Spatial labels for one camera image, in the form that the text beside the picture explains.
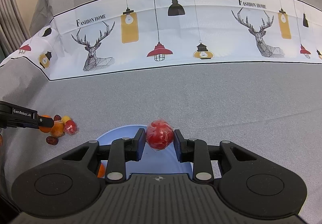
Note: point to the light blue plate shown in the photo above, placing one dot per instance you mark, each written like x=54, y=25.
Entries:
x=152, y=162

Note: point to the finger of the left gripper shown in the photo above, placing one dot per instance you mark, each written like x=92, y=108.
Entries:
x=45, y=122

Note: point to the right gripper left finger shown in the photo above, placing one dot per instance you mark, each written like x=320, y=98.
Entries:
x=121, y=151

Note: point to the dark red date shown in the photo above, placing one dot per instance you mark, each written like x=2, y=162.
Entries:
x=57, y=117
x=52, y=140

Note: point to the orange fruit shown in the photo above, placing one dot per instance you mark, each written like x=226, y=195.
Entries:
x=58, y=129
x=45, y=130

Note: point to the orange tangerine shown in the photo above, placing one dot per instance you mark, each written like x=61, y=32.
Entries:
x=101, y=172

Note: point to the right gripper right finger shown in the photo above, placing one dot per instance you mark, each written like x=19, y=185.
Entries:
x=196, y=152

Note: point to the grey curtain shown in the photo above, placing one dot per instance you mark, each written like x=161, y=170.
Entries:
x=8, y=7

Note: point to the small yellow fruit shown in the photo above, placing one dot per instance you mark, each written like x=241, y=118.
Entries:
x=65, y=119

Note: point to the red fruit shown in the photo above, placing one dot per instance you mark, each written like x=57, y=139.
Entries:
x=70, y=127
x=159, y=134

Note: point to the grey printed sofa cover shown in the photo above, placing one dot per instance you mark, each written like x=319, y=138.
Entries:
x=244, y=70

